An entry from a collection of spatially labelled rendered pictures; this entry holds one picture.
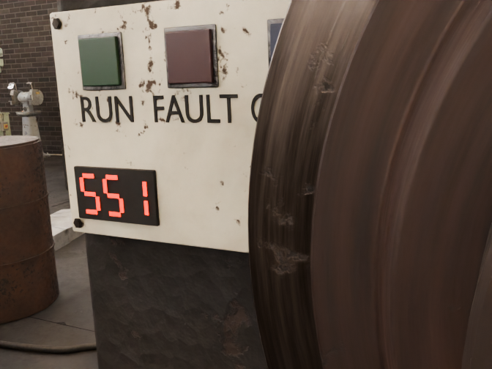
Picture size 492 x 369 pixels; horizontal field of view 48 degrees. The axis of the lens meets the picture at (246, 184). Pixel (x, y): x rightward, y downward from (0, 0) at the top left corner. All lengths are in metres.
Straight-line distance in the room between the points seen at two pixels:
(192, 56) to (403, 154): 0.23
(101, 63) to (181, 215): 0.13
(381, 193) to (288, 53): 0.07
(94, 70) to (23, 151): 2.48
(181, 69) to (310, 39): 0.19
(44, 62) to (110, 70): 8.64
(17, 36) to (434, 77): 9.31
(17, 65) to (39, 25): 0.80
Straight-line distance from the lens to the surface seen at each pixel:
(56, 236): 4.10
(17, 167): 2.90
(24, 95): 8.84
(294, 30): 0.22
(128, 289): 0.50
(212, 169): 0.40
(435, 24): 0.19
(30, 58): 9.28
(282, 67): 0.22
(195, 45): 0.39
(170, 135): 0.41
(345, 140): 0.20
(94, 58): 0.44
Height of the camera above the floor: 1.19
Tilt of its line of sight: 12 degrees down
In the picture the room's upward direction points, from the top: 2 degrees counter-clockwise
